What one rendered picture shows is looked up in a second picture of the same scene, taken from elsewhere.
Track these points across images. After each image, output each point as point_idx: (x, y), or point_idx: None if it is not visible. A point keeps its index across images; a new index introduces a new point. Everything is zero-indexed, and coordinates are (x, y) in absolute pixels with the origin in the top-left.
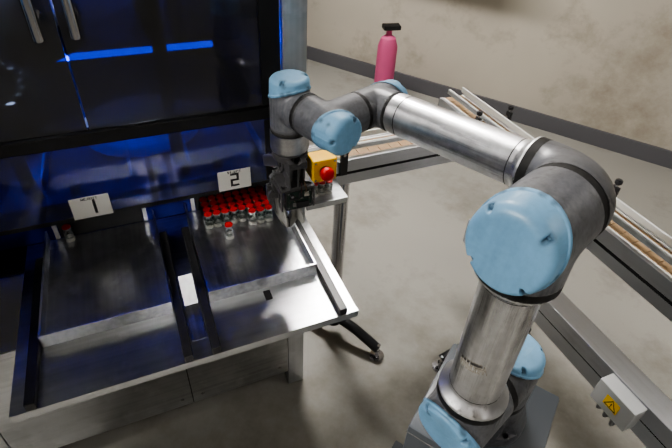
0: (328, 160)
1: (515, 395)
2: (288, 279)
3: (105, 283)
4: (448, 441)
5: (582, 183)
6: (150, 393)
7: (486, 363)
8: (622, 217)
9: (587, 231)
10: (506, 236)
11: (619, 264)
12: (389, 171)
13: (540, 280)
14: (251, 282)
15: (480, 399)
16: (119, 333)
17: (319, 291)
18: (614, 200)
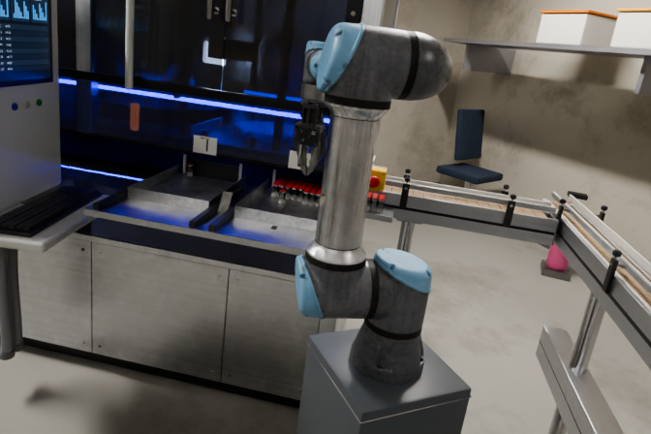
0: (378, 171)
1: (376, 285)
2: (295, 226)
3: (186, 192)
4: (298, 289)
5: (401, 31)
6: (192, 346)
7: (325, 189)
8: None
9: (383, 49)
10: (327, 44)
11: (635, 331)
12: (449, 224)
13: (329, 62)
14: (266, 213)
15: (324, 238)
16: (170, 207)
17: (311, 238)
18: (428, 51)
